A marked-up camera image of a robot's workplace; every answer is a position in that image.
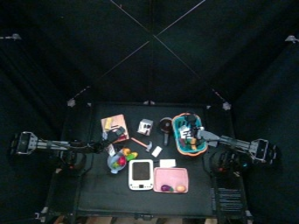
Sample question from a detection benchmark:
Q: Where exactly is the teal basket orange rim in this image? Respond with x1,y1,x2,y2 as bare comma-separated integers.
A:
171,112,209,158

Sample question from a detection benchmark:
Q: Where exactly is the white tablet device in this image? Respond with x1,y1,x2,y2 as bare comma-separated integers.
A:
127,158,155,192

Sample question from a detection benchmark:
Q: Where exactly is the black toy frying pan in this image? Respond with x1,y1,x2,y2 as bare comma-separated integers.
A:
156,116,173,147

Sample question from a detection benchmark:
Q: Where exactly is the white toy utensil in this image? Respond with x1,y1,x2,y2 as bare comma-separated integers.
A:
179,124,195,140

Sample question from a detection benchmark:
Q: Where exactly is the pink square plate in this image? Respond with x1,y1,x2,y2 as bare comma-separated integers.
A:
152,166,191,194

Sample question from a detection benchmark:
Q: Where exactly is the white toy knife block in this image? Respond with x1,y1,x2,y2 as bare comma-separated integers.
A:
136,118,155,137

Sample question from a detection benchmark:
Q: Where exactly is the thin white cord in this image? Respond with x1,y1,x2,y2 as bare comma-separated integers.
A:
71,0,207,101
108,0,228,103

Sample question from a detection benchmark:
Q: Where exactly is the toy corn cob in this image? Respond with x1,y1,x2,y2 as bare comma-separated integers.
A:
125,151,139,162

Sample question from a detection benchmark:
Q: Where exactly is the printed label sticker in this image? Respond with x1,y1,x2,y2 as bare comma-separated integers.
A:
216,186,243,214

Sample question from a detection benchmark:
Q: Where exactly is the small white block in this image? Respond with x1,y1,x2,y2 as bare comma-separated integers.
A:
151,145,164,158

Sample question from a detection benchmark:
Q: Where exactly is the metal table clamp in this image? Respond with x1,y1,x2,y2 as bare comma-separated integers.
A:
133,213,155,221

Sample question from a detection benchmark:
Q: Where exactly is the metal table foot bracket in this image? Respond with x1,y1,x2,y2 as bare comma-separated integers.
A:
33,206,51,223

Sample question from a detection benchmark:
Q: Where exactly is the pale blue bowl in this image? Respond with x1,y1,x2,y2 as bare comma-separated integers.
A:
107,151,128,175

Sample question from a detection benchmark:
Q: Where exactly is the flat white card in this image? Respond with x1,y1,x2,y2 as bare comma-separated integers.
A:
159,158,177,169

